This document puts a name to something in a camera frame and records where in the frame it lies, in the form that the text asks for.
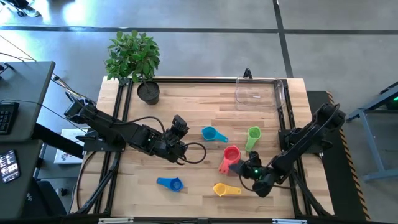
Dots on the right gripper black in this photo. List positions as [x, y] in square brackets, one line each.
[256, 171]

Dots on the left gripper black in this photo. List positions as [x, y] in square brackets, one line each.
[175, 146]

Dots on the red measuring cup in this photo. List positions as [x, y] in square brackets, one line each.
[232, 154]

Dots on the yellow measuring cup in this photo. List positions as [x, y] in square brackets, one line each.
[222, 189]

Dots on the green measuring cup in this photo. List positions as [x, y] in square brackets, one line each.
[253, 137]

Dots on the teal measuring cup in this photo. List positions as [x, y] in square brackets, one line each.
[210, 133]

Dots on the blue measuring cup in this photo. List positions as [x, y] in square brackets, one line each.
[174, 184]

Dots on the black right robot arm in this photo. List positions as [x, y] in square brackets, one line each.
[298, 149]

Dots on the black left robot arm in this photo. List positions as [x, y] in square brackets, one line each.
[124, 130]

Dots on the clear plastic basket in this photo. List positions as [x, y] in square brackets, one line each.
[258, 96]

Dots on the black clip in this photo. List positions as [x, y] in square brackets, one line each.
[247, 73]

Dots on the green potted plant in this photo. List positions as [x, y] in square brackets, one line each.
[133, 56]

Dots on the black hazard-striped mat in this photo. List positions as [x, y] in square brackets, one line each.
[339, 193]

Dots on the white paper box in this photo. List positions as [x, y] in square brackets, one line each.
[66, 157]

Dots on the black desk support beam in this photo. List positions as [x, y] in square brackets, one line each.
[56, 140]

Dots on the black office chair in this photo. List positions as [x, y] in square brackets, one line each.
[40, 199]

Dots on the grey desk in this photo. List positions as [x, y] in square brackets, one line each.
[28, 87]
[25, 193]

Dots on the black smartphone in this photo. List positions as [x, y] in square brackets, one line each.
[8, 166]

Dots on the black keyboard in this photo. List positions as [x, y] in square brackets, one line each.
[7, 118]

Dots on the black grey equipment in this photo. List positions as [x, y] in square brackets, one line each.
[21, 7]

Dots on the silver bracket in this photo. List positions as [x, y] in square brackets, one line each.
[115, 220]
[289, 221]

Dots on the blue-grey metal table frame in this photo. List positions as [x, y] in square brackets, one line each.
[370, 109]

